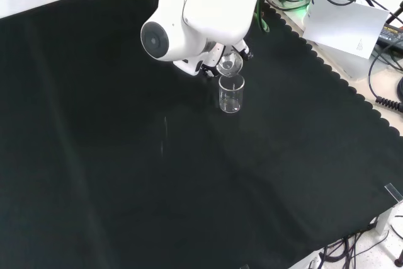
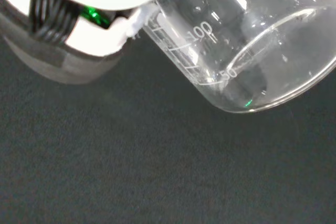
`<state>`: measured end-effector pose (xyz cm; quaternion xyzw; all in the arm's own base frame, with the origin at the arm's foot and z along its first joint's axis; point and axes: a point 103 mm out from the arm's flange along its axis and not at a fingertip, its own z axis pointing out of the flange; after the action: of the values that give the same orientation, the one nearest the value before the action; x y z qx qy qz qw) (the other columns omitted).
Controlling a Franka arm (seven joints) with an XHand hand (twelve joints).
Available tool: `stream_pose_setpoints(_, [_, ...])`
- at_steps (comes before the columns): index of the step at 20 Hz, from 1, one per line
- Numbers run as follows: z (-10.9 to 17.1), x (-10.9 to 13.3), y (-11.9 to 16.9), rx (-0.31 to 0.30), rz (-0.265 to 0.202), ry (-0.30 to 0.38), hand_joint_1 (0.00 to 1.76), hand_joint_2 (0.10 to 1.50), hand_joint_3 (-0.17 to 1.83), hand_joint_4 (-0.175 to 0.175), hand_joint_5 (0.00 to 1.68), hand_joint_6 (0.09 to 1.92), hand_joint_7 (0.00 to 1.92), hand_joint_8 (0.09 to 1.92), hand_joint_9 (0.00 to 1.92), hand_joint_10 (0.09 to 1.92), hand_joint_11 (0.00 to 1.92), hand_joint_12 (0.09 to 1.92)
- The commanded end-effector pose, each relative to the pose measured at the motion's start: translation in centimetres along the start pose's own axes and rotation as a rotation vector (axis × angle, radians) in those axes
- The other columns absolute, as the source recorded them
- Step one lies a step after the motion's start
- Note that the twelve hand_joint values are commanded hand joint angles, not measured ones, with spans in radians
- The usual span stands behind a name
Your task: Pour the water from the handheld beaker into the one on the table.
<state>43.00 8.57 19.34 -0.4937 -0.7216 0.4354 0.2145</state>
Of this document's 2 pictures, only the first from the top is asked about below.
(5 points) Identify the green cable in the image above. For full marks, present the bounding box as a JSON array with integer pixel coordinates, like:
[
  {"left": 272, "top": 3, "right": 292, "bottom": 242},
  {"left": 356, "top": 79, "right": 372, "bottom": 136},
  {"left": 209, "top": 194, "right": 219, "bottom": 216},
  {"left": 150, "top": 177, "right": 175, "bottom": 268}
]
[{"left": 253, "top": 0, "right": 271, "bottom": 33}]

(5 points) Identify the black power adapter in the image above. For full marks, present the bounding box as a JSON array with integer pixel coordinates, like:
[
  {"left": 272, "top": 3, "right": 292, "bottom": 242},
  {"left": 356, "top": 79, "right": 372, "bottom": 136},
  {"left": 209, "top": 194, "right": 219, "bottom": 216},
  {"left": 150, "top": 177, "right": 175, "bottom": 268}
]
[{"left": 377, "top": 22, "right": 403, "bottom": 50}]

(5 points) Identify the clear tape strip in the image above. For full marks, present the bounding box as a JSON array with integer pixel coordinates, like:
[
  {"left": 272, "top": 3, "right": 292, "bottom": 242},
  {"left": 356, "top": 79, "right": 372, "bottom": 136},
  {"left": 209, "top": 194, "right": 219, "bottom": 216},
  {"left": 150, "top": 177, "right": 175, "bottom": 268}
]
[{"left": 384, "top": 183, "right": 403, "bottom": 203}]

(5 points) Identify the clear glass beaker with water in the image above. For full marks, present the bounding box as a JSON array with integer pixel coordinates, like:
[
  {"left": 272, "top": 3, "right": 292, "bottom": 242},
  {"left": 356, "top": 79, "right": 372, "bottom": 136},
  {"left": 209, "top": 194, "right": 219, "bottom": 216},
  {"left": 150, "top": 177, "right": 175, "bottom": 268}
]
[{"left": 215, "top": 52, "right": 245, "bottom": 78}]

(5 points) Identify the white paper sheet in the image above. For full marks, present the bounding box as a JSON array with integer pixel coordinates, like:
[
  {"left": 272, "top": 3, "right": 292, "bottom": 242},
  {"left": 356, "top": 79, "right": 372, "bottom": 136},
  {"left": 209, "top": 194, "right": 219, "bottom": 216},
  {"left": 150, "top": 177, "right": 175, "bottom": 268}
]
[{"left": 302, "top": 0, "right": 390, "bottom": 60}]

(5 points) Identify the pale grey board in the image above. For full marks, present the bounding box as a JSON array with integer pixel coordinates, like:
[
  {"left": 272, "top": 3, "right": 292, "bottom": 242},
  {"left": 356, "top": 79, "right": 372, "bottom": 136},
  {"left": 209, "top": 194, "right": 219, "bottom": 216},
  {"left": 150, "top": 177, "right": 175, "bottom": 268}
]
[{"left": 300, "top": 6, "right": 380, "bottom": 81}]

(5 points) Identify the black scalloped bench cloth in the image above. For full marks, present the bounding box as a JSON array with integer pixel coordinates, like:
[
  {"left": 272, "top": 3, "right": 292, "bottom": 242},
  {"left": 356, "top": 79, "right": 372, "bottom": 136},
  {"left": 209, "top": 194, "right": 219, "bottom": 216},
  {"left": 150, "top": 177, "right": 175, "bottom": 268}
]
[{"left": 0, "top": 0, "right": 403, "bottom": 269}]

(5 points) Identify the black floor cable bundle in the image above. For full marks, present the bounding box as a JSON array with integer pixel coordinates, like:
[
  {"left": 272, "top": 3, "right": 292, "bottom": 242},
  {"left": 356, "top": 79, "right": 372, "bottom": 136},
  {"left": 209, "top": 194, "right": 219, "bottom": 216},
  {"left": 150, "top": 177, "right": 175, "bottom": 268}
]
[{"left": 319, "top": 229, "right": 393, "bottom": 265}]

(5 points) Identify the coiled black cable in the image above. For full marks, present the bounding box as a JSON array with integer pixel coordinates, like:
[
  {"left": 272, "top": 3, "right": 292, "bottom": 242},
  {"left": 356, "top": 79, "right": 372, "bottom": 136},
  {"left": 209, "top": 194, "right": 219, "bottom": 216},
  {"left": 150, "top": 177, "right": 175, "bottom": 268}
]
[{"left": 374, "top": 95, "right": 403, "bottom": 112}]

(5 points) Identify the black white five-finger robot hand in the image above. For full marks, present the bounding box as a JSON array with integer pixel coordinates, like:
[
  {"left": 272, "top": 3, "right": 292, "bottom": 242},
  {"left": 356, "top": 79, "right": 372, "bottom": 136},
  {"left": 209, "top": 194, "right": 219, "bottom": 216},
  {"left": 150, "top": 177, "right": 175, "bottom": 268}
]
[{"left": 172, "top": 39, "right": 254, "bottom": 79}]

